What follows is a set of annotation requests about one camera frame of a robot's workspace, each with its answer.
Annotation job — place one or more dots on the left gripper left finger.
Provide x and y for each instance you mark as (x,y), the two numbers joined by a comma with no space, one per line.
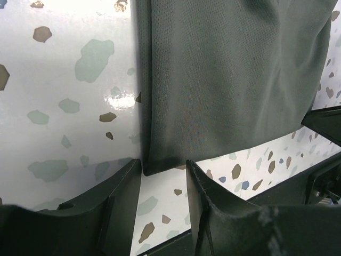
(98,222)

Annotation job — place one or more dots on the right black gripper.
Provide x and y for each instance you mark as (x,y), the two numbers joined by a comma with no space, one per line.
(325,122)

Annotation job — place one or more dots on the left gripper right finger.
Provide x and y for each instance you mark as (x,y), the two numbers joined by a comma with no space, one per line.
(222,223)

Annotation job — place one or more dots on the dark grey t shirt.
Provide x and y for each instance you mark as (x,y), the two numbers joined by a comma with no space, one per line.
(218,77)

